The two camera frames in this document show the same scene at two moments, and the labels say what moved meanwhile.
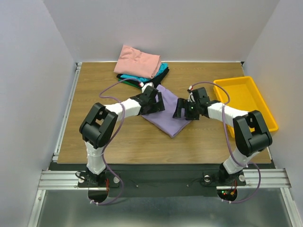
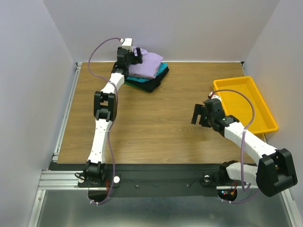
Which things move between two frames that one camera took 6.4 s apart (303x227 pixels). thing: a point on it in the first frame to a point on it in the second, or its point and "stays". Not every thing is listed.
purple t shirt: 163,120 to 149,66
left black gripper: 158,107 to 136,59
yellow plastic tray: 245,96 stays
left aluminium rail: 65,120 stays
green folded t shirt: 129,83 stays
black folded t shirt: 156,81 stays
